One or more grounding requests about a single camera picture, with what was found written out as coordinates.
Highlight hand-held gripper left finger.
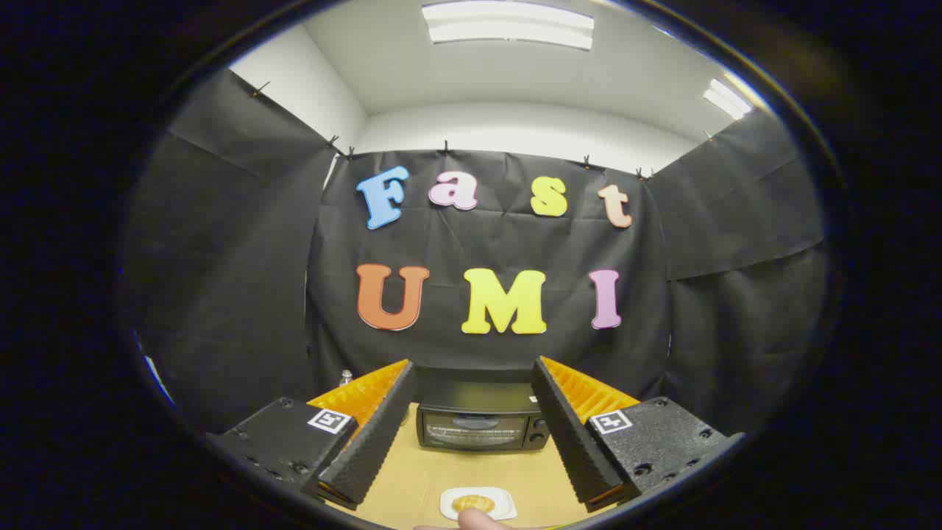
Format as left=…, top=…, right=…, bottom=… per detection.
left=206, top=359, right=419, bottom=512

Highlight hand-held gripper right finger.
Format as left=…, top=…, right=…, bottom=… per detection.
left=531, top=356, right=744, bottom=514

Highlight black toaster oven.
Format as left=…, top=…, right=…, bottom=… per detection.
left=412, top=367, right=553, bottom=452

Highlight white rectangular plate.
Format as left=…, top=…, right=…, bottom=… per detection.
left=440, top=487, right=517, bottom=522

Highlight black backdrop cloth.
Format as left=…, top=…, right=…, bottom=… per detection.
left=121, top=70, right=829, bottom=439

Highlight row of black cloth clips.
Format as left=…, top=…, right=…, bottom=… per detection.
left=250, top=81, right=656, bottom=182

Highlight small ceiling light panel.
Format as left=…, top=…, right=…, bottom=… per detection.
left=702, top=77, right=754, bottom=121

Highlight long ceiling light panel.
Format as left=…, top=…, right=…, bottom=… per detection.
left=422, top=0, right=595, bottom=52

